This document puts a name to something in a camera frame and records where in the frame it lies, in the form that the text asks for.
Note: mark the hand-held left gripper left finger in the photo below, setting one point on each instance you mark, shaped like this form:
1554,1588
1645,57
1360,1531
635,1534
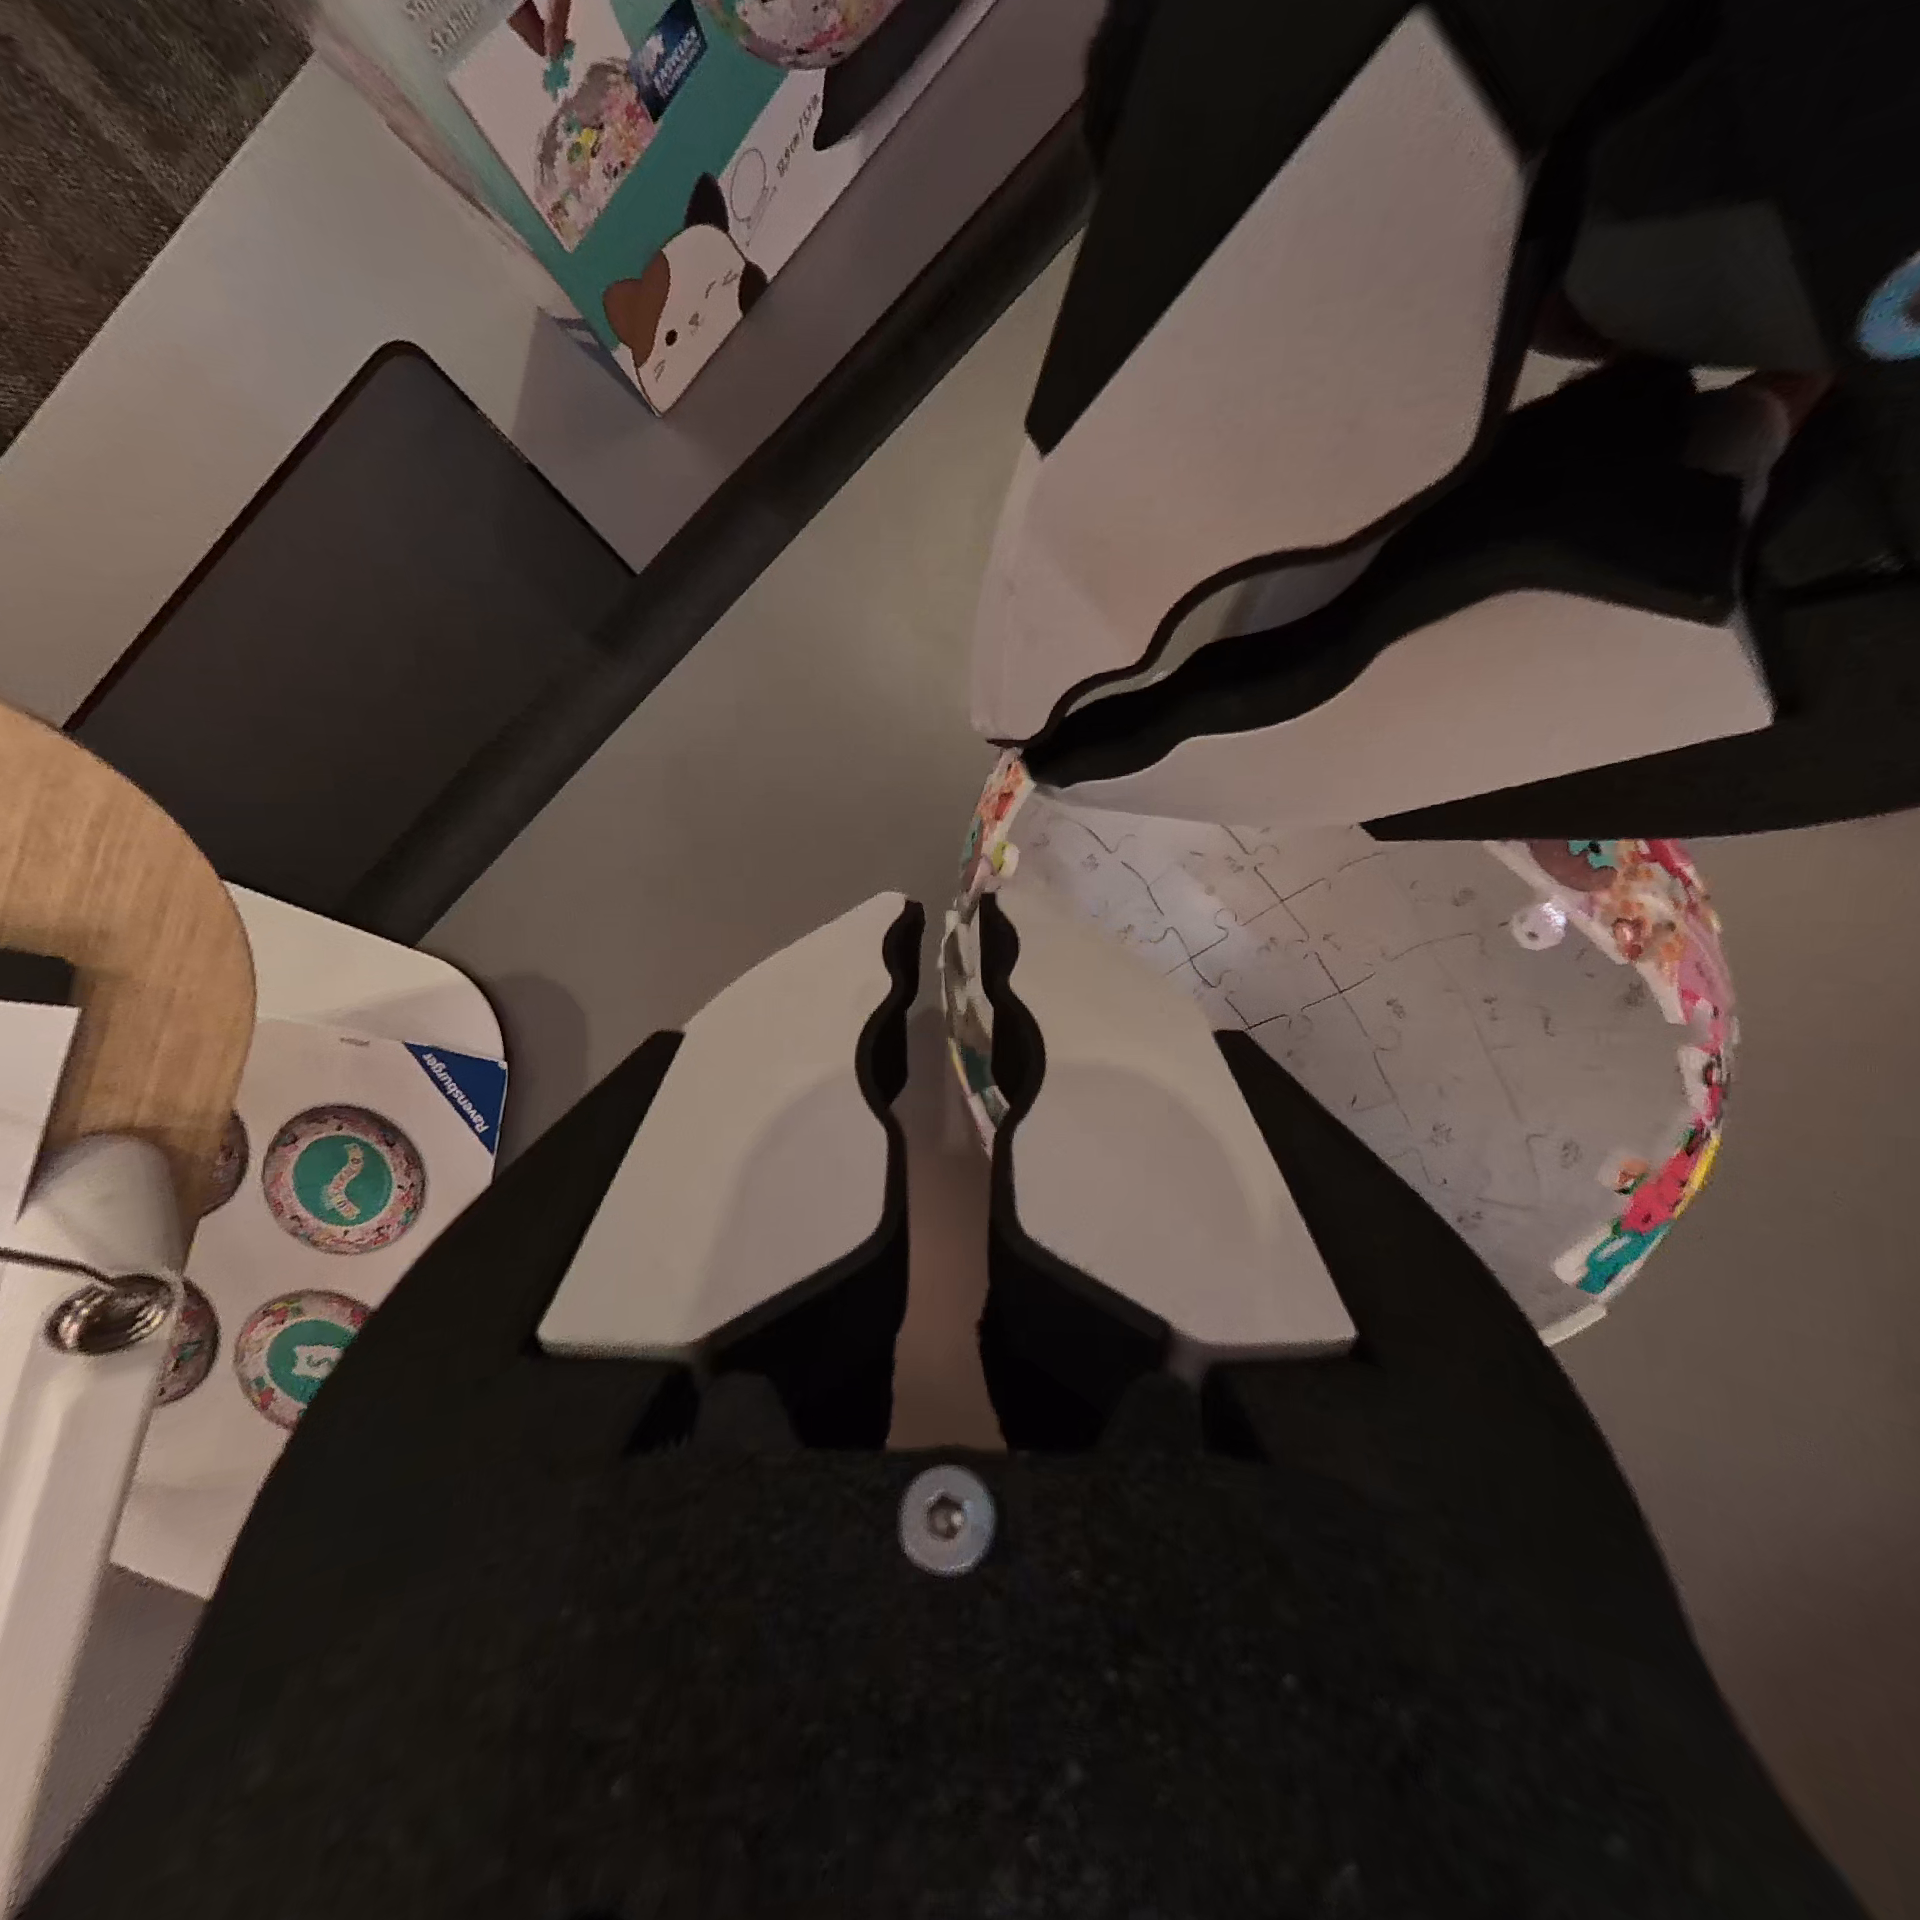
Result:
720,1200

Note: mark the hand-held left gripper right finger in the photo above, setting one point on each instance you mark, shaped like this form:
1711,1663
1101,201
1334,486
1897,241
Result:
1187,1200

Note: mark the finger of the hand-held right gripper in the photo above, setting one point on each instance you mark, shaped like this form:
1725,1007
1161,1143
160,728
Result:
1291,331
1500,706

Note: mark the colourful puzzle ball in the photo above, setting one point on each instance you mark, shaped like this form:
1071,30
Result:
1412,1020

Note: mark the puzzle box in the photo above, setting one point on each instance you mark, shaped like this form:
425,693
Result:
661,151

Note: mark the sheet with round pictures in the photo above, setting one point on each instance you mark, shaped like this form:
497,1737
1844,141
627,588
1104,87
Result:
361,1200

